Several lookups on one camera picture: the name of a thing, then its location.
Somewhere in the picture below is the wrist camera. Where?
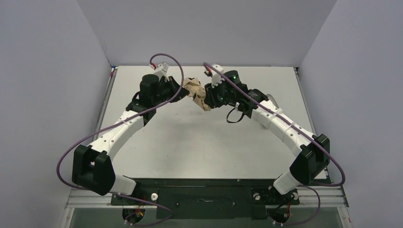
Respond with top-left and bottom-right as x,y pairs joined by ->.
204,64 -> 224,88
149,61 -> 169,81

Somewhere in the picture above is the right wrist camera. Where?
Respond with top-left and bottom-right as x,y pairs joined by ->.
204,64 -> 224,88

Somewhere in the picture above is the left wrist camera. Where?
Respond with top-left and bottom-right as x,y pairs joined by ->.
149,61 -> 169,81

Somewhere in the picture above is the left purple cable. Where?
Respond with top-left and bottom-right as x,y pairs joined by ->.
57,53 -> 185,227

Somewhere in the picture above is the mint green umbrella case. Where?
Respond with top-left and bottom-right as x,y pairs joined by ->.
266,94 -> 279,109

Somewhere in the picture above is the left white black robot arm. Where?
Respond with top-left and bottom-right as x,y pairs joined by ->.
72,74 -> 190,195

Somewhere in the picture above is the beige umbrella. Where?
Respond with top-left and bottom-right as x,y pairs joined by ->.
183,78 -> 211,111

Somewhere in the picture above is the aluminium frame rail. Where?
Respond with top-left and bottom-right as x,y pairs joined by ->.
66,186 -> 348,209

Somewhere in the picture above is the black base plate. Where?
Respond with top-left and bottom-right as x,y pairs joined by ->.
109,178 -> 303,223

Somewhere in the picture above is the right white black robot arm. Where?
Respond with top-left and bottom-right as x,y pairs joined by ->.
205,70 -> 330,195

